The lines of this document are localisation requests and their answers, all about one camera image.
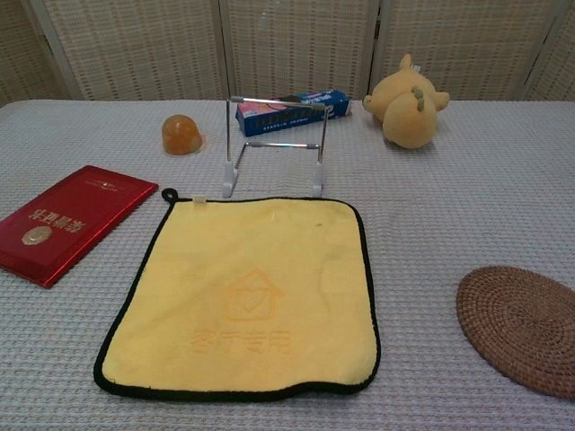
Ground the yellow towel with black trim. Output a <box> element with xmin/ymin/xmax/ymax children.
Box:
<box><xmin>93</xmin><ymin>188</ymin><xmax>382</xmax><ymax>403</ymax></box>

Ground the blue toothpaste box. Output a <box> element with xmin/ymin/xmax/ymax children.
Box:
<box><xmin>235</xmin><ymin>88</ymin><xmax>352</xmax><ymax>137</ymax></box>

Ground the white woven tablecloth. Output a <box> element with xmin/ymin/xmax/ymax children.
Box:
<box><xmin>0</xmin><ymin>99</ymin><xmax>575</xmax><ymax>431</ymax></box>

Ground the metal wire stand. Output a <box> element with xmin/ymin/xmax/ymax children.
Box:
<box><xmin>222</xmin><ymin>94</ymin><xmax>327</xmax><ymax>198</ymax></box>

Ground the beige woven folding screen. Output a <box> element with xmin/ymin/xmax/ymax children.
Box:
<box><xmin>0</xmin><ymin>0</ymin><xmax>575</xmax><ymax>109</ymax></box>

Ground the orange translucent soap lump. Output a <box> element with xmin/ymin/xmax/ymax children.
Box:
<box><xmin>161</xmin><ymin>114</ymin><xmax>208</xmax><ymax>157</ymax></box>

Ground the red certificate booklet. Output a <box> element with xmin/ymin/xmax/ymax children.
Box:
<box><xmin>0</xmin><ymin>164</ymin><xmax>160</xmax><ymax>289</ymax></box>

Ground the yellow plush toy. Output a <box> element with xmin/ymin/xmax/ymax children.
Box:
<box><xmin>362</xmin><ymin>53</ymin><xmax>451</xmax><ymax>150</ymax></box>

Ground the brown woven rattan coaster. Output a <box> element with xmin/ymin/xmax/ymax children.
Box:
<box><xmin>456</xmin><ymin>265</ymin><xmax>575</xmax><ymax>400</ymax></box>

